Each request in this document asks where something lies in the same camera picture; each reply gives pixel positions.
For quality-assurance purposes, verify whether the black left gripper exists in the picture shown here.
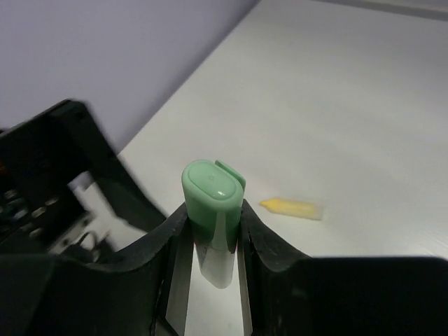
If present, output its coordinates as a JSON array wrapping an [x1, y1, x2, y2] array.
[[1, 99, 166, 254]]

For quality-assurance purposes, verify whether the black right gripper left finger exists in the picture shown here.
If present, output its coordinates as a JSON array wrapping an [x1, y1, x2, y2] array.
[[1, 206, 191, 335]]

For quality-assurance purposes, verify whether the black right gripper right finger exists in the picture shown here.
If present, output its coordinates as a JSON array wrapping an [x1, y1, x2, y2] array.
[[237, 203, 447, 335]]

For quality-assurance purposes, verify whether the yellow pencil-shaped highlighter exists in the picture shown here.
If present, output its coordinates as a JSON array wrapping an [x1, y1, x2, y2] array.
[[259, 197, 323, 221]]

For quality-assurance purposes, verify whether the green pencil-shaped highlighter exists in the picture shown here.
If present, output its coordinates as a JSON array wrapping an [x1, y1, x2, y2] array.
[[181, 160, 246, 289]]

